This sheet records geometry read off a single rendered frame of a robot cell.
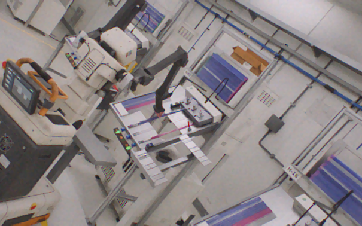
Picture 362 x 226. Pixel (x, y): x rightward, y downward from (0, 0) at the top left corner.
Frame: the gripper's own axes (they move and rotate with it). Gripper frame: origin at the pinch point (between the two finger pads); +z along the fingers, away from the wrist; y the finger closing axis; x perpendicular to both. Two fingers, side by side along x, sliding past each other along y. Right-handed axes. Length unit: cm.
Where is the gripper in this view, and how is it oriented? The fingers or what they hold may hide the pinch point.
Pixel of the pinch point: (159, 116)
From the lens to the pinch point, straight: 313.3
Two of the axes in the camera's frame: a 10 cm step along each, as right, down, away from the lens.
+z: -0.1, 7.9, 6.1
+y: -4.8, -5.4, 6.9
